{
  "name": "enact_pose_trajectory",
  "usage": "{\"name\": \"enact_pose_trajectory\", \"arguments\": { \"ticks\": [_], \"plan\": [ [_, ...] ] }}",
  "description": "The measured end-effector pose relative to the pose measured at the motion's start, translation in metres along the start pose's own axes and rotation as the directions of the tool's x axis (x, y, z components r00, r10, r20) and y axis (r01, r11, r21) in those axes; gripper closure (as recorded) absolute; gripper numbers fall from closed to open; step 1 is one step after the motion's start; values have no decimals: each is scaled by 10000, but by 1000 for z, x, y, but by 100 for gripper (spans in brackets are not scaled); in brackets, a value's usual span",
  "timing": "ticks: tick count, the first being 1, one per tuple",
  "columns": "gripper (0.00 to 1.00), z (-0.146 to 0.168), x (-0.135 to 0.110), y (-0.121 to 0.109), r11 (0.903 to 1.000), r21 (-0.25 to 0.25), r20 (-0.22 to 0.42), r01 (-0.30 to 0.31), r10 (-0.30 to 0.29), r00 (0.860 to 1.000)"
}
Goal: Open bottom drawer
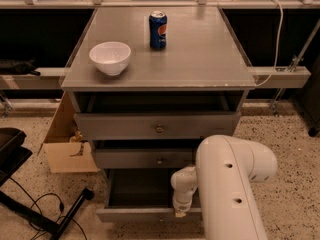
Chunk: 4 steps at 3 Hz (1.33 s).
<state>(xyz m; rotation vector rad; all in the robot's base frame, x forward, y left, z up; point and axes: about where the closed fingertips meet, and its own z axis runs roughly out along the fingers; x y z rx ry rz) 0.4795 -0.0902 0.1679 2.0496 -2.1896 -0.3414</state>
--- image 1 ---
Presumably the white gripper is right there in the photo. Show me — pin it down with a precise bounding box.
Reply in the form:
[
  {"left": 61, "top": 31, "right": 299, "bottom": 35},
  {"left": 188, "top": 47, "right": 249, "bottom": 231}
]
[{"left": 172, "top": 191, "right": 194, "bottom": 218}]

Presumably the grey bottom drawer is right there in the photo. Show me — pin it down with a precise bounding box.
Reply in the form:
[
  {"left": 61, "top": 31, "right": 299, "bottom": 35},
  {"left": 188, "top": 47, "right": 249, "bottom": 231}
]
[{"left": 96, "top": 168, "right": 202, "bottom": 222}]

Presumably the grey drawer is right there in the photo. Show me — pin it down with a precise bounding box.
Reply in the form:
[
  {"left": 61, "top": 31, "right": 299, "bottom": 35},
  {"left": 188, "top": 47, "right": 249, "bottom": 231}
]
[
  {"left": 96, "top": 168, "right": 202, "bottom": 222},
  {"left": 92, "top": 148, "right": 194, "bottom": 169},
  {"left": 74, "top": 112, "right": 241, "bottom": 140}
]

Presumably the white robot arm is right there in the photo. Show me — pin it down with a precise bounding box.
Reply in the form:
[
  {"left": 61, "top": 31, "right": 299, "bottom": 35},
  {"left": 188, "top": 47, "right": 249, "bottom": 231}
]
[{"left": 171, "top": 135, "right": 277, "bottom": 240}]

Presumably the grey top drawer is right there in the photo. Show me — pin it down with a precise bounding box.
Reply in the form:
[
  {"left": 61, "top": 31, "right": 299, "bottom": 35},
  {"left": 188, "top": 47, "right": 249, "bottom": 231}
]
[{"left": 74, "top": 112, "right": 241, "bottom": 140}]

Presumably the grey middle drawer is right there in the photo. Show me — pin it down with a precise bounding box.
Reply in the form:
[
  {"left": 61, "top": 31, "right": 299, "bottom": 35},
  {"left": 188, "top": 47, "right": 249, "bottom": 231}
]
[{"left": 92, "top": 148, "right": 194, "bottom": 169}]

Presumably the grey drawer cabinet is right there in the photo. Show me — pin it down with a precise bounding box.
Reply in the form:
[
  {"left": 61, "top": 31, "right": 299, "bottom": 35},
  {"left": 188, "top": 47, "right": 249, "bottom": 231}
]
[{"left": 59, "top": 5, "right": 257, "bottom": 192}]

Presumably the cardboard box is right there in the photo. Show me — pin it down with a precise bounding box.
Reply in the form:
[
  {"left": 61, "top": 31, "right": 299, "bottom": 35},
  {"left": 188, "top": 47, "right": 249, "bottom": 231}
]
[{"left": 42, "top": 93, "right": 99, "bottom": 173}]

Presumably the white bowl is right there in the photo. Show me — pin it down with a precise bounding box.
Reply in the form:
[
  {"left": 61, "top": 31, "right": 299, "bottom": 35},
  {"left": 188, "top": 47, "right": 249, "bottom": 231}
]
[{"left": 89, "top": 42, "right": 131, "bottom": 76}]

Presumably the blue pepsi can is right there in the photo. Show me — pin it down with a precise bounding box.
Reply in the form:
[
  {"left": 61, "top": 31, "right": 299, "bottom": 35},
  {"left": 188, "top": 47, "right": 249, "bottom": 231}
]
[{"left": 149, "top": 11, "right": 167, "bottom": 50}]

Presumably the black floor cable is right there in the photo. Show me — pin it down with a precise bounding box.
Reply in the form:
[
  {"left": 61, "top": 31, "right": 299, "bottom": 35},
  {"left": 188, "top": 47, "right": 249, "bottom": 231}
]
[{"left": 9, "top": 176, "right": 88, "bottom": 240}]

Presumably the white cable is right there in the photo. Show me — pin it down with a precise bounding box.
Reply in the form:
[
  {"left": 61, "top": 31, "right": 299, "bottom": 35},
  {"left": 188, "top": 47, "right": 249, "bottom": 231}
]
[{"left": 255, "top": 0, "right": 284, "bottom": 88}]

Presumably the black object on rail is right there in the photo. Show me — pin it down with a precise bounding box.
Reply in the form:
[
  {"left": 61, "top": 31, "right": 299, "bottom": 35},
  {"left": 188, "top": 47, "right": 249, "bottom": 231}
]
[{"left": 0, "top": 59, "right": 41, "bottom": 76}]

